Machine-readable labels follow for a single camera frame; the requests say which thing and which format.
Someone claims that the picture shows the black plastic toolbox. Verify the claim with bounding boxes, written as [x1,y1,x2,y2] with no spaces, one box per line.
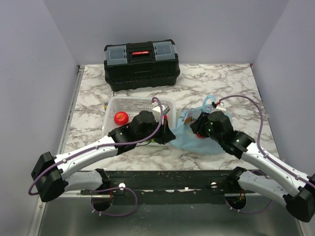
[104,39,180,91]

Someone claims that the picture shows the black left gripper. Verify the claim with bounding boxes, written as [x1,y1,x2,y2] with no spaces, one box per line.
[137,118,176,146]

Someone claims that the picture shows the light blue plastic bag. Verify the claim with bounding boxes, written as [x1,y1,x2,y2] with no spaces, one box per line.
[170,95,224,155]

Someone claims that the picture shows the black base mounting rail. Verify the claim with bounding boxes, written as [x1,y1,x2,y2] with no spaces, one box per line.
[73,169,271,206]

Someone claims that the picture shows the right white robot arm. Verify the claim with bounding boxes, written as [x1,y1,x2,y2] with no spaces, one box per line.
[190,111,315,222]

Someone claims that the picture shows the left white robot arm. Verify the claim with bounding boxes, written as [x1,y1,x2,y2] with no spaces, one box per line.
[28,111,175,202]

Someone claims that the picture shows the white plastic basket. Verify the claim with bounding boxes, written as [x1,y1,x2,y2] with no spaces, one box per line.
[102,96,176,136]

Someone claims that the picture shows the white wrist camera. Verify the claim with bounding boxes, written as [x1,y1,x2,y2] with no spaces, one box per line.
[151,104,170,119]
[212,101,226,112]

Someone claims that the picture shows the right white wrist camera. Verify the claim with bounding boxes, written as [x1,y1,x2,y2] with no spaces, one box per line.
[212,101,226,112]

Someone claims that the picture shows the red fake apple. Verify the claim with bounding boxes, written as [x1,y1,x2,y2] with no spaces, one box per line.
[114,111,129,126]

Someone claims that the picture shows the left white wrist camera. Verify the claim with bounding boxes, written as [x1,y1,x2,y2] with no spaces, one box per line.
[151,104,170,119]

